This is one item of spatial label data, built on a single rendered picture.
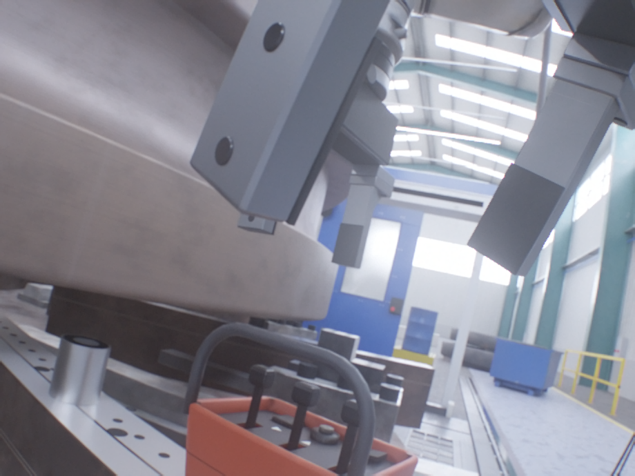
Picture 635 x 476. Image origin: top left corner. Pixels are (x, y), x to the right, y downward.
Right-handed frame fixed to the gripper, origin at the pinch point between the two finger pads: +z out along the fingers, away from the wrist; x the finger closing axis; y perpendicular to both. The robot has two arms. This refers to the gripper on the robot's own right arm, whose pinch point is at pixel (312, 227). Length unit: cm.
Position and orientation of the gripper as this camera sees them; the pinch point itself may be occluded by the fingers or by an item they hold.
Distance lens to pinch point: 38.9
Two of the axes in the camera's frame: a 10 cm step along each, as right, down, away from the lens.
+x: 5.5, 2.2, 8.0
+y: 8.0, 1.3, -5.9
